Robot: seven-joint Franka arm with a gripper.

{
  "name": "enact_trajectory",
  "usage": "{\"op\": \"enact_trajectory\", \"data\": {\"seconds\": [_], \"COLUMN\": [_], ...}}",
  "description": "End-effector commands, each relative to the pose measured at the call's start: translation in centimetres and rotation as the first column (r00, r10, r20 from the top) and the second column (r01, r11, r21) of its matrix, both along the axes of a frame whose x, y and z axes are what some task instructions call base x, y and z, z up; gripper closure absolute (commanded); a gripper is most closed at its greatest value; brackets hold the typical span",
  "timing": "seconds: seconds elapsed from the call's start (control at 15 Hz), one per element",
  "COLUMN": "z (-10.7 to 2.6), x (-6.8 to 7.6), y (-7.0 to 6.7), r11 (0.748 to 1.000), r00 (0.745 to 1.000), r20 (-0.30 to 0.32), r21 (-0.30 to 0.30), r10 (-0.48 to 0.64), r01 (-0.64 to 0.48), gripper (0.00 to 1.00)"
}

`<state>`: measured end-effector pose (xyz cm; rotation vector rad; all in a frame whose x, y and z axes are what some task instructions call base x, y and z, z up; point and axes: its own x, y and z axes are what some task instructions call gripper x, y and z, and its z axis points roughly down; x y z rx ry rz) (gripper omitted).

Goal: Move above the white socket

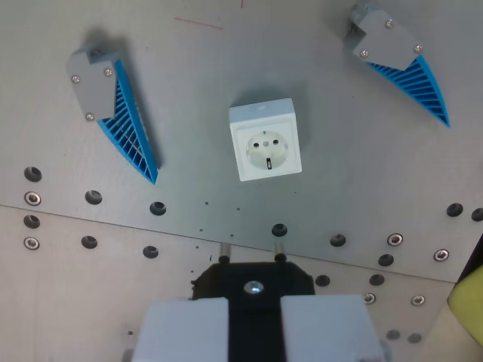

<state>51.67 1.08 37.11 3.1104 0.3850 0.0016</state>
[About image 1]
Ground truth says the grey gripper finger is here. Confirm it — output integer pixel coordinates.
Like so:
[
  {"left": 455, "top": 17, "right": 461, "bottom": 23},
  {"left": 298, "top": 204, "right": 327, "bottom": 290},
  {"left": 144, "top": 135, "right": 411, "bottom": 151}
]
[
  {"left": 131, "top": 296, "right": 230, "bottom": 362},
  {"left": 280, "top": 293, "right": 386, "bottom": 362}
]

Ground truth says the black power plug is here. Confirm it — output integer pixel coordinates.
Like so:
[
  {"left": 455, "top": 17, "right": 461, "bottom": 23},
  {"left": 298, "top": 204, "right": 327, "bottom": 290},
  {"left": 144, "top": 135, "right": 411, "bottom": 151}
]
[{"left": 190, "top": 241, "right": 316, "bottom": 362}]

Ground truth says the yellow foam block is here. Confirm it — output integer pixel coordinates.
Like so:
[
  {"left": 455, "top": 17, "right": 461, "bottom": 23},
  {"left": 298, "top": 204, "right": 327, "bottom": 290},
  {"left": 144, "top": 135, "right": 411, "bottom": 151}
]
[{"left": 447, "top": 263, "right": 483, "bottom": 346}]

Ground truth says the blue finned grey-capped fixture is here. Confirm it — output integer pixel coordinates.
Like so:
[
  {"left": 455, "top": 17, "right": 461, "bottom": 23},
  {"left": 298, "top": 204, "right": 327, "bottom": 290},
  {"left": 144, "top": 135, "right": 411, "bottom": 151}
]
[
  {"left": 65, "top": 46, "right": 159, "bottom": 186},
  {"left": 344, "top": 2, "right": 452, "bottom": 129}
]

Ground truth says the white wall socket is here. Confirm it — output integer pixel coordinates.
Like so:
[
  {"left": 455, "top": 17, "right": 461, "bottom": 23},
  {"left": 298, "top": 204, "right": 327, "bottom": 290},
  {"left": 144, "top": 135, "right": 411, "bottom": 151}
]
[{"left": 228, "top": 97, "right": 303, "bottom": 183}]

